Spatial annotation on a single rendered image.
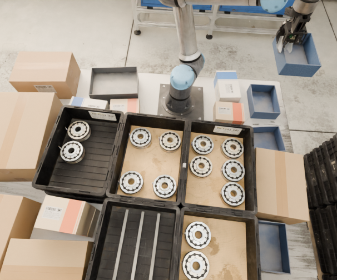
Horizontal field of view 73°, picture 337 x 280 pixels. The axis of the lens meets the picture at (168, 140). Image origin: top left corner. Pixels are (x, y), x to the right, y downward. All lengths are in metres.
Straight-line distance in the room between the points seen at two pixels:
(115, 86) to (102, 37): 1.56
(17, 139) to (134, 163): 0.53
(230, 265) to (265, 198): 0.31
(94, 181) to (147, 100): 0.59
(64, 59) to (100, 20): 1.72
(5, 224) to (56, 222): 0.23
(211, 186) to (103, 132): 0.58
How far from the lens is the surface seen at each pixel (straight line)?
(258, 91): 1.55
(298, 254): 1.29
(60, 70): 1.43
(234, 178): 1.07
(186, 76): 1.15
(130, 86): 1.40
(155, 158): 1.08
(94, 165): 1.11
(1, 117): 1.33
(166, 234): 1.01
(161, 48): 2.73
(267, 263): 1.23
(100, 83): 1.45
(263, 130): 1.38
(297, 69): 1.15
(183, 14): 1.12
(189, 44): 1.19
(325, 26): 3.63
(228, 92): 1.38
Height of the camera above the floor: 1.84
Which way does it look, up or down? 64 degrees down
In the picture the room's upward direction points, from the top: 4 degrees clockwise
